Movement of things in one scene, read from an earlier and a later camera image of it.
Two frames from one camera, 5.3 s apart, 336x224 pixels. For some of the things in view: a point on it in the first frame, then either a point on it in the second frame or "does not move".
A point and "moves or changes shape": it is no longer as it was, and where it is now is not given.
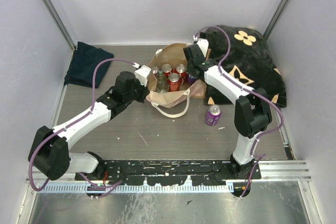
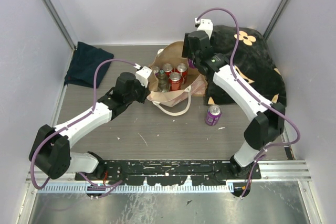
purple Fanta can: [190, 78] moves or changes shape
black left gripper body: [138, 94] does not move
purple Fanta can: [213, 115] does not move
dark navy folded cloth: [85, 59] does not move
